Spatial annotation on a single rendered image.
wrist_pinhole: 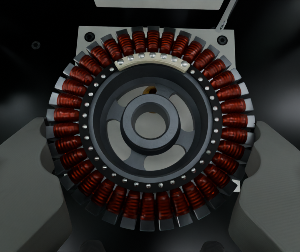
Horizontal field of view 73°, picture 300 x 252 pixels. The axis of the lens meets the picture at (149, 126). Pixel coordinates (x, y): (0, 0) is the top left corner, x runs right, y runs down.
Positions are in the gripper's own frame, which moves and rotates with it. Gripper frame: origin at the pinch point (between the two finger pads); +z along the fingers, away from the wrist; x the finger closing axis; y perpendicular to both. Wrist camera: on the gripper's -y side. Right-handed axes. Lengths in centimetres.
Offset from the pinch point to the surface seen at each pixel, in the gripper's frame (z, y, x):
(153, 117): 4.9, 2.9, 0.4
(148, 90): 4.0, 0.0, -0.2
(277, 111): 6.2, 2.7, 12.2
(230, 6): 7.7, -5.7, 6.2
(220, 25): 9.4, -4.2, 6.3
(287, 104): 6.7, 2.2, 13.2
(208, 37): 9.9, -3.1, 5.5
